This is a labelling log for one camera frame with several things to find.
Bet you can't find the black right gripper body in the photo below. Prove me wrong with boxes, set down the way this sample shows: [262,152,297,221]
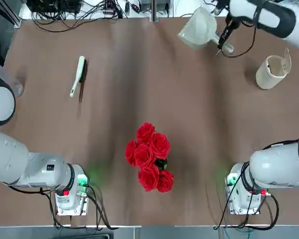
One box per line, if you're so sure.
[225,13,241,32]

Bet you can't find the grey-green plastic dustpan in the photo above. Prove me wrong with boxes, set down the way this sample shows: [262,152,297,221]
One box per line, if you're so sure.
[177,6,234,55]

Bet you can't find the beige hand brush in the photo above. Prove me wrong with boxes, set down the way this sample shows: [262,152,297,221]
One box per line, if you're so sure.
[69,55,89,98]

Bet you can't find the small beige lidded bin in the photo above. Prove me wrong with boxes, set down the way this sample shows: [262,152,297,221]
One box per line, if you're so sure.
[255,47,293,90]

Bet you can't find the grey ridged electronics box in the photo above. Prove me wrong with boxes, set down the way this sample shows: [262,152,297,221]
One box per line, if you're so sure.
[139,0,170,12]

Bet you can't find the black usb hub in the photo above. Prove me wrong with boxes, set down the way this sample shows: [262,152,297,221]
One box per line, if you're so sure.
[102,0,117,15]

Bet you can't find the red rose bouquet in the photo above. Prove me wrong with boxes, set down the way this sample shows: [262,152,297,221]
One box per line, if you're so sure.
[125,121,175,193]

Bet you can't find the flat black electronics box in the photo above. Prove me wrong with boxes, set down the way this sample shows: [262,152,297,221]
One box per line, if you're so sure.
[26,0,82,13]

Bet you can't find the aluminium profile post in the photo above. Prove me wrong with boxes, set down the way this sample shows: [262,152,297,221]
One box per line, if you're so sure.
[151,0,160,22]
[13,3,23,28]

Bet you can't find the black right base cable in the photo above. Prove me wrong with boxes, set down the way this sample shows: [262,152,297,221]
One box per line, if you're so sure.
[213,179,240,230]

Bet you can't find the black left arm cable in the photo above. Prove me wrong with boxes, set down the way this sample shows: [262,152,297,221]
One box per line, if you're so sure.
[3,183,65,200]

